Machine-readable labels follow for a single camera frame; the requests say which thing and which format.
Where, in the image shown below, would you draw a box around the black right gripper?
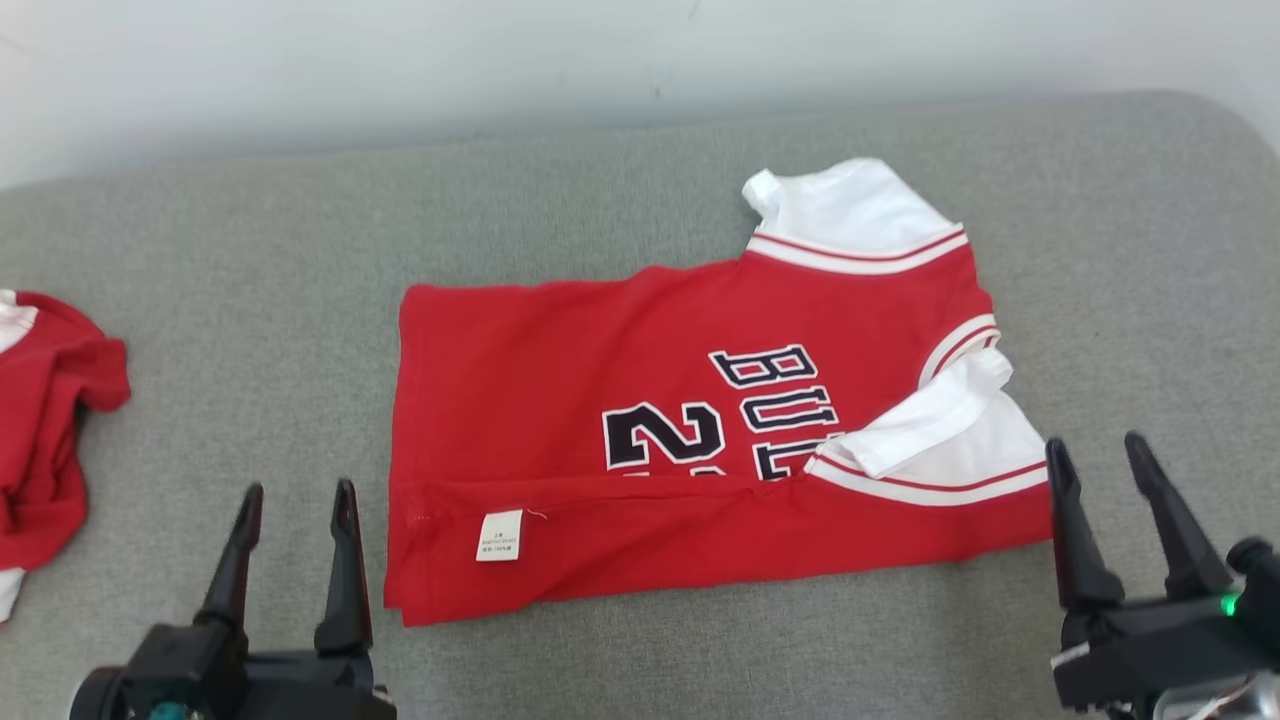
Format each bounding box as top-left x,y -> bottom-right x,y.
1044,431 -> 1280,713

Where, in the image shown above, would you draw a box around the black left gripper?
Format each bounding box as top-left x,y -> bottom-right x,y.
125,478 -> 398,720

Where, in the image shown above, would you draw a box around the red shorts with white stripe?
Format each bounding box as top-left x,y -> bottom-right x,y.
0,289 -> 132,623

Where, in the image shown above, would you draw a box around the red Bulls jersey white sleeves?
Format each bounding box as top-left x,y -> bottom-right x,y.
383,157 -> 1056,628

